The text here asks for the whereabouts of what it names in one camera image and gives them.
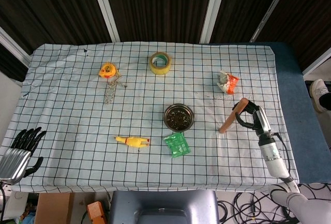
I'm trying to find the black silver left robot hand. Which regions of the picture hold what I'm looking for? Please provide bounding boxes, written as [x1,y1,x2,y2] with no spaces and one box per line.
[0,127,48,185]

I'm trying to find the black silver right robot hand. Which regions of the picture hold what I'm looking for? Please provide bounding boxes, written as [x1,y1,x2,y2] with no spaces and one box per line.
[232,100,276,139]

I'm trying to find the brown wooden stick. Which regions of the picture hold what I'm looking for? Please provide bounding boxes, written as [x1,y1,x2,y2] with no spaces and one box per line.
[219,97,250,135]

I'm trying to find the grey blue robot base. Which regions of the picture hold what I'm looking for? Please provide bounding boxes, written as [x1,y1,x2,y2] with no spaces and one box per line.
[108,189,220,224]

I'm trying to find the round metal bowl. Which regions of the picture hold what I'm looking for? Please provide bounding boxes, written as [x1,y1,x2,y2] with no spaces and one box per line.
[162,103,195,132]

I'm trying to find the crumpled orange white wrapper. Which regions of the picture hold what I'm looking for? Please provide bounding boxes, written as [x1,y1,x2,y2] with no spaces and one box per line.
[217,69,240,95]

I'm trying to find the brown cardboard box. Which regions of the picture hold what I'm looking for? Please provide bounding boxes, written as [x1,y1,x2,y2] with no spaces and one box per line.
[35,192,75,224]

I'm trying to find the white sneaker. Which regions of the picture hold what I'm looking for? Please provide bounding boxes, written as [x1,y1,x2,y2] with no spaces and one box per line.
[308,79,331,114]

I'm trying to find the white black checked tablecloth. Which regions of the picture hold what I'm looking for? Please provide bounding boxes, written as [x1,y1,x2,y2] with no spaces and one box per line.
[0,42,300,192]

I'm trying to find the green foil packet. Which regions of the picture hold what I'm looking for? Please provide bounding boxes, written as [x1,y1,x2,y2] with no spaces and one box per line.
[163,131,191,159]

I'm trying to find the orange box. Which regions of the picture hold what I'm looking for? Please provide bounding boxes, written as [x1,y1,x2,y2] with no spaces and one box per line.
[86,201,107,224]

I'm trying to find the yellow packing tape roll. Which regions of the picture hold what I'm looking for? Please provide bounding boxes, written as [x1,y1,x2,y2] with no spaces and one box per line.
[148,52,172,76]

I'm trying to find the yellow rubber chicken toy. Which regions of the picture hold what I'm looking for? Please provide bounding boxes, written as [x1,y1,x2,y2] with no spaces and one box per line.
[114,136,151,150]

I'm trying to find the yellow tape measure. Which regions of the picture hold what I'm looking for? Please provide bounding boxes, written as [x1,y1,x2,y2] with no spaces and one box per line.
[98,62,118,79]

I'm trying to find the dark folding room divider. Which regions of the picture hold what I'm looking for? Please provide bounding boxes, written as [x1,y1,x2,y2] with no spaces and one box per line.
[0,0,331,83]

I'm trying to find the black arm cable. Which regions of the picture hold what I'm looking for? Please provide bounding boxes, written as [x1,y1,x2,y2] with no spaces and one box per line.
[270,131,298,185]

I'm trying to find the black floor cables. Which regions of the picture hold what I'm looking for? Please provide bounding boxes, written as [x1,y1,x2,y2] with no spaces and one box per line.
[216,182,331,224]

